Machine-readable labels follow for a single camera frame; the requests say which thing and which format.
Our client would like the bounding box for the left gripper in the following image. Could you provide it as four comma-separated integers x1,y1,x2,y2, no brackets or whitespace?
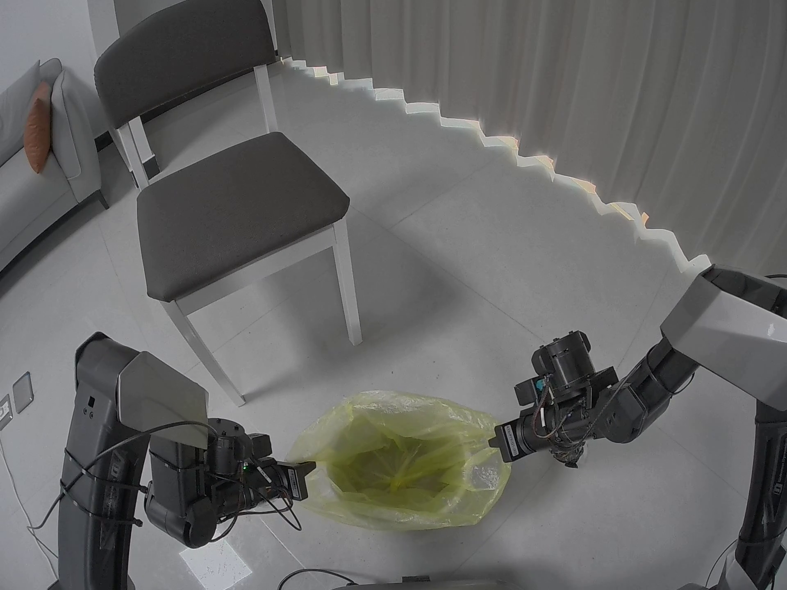
255,461,317,504

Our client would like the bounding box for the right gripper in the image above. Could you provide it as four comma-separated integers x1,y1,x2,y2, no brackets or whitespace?
495,408,558,463

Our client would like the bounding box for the yellow plastic bag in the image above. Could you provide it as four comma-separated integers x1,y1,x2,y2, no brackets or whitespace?
286,390,514,531

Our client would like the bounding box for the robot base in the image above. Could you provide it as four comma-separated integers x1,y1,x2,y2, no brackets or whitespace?
332,575,511,590

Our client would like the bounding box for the white curtain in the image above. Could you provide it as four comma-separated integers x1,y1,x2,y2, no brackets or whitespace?
271,0,787,284

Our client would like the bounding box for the pale grey sofa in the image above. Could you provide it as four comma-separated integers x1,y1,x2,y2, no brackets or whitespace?
0,57,110,278

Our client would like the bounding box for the orange cushion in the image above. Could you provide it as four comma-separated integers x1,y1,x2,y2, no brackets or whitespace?
25,81,54,175

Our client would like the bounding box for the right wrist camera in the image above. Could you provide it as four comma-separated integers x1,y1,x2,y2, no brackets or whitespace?
515,374,550,408

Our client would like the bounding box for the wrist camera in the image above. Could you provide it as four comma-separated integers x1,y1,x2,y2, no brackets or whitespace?
515,374,550,408
243,433,274,472

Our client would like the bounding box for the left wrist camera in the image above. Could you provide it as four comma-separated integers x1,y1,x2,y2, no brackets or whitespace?
243,433,274,472

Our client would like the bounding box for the black cable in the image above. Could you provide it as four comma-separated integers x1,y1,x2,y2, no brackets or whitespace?
27,420,221,532
212,483,305,533
706,547,742,590
280,567,357,590

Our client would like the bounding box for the grey chair with white frame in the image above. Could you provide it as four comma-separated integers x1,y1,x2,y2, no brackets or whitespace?
93,0,362,407

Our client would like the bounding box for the white cable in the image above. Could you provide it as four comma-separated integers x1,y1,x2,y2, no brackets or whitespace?
0,437,59,567

